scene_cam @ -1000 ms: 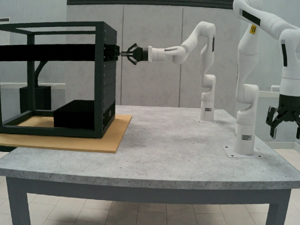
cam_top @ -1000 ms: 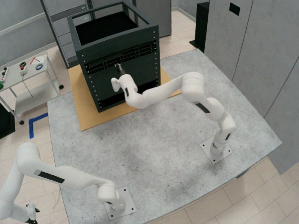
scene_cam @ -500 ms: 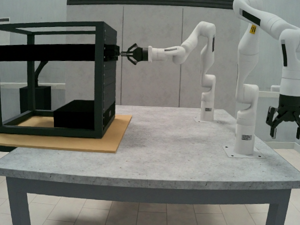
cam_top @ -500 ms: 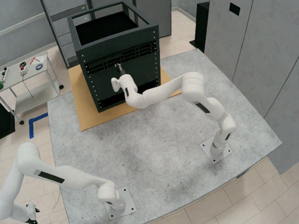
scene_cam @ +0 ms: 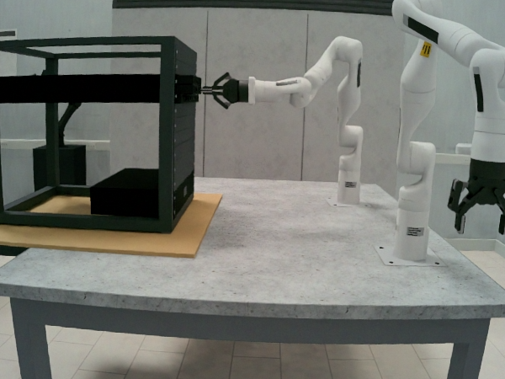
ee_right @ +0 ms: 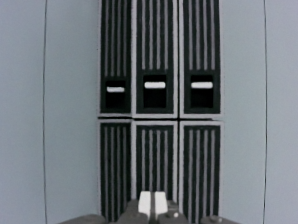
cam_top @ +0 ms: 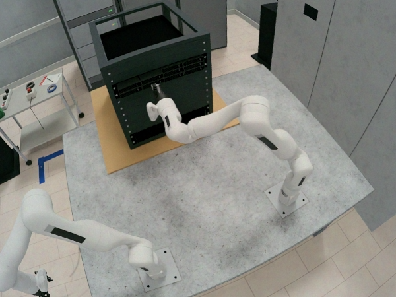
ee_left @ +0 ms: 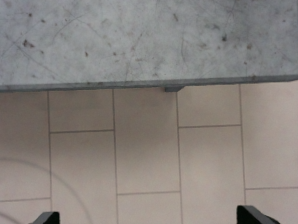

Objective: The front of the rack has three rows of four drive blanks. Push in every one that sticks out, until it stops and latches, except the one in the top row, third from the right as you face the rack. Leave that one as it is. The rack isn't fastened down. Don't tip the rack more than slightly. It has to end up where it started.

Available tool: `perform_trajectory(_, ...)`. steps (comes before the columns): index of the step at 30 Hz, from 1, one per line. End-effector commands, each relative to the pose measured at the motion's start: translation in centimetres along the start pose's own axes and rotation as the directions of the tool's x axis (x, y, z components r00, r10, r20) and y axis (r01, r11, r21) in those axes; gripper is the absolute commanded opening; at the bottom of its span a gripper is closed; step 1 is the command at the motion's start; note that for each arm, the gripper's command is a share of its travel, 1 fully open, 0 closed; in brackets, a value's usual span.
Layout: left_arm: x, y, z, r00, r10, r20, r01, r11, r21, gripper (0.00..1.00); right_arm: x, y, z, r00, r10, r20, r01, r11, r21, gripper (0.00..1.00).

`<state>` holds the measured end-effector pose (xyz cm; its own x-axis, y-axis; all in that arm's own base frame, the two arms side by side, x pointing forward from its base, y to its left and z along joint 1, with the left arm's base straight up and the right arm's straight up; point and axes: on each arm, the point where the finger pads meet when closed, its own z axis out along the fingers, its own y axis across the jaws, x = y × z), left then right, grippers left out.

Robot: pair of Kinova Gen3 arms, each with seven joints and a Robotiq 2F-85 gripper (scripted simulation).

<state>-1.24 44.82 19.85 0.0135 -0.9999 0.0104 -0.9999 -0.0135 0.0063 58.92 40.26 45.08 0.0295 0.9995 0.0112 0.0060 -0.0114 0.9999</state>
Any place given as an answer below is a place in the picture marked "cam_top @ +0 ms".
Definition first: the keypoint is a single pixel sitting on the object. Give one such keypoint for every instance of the tan flat board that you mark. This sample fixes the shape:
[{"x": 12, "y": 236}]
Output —
[{"x": 115, "y": 149}]

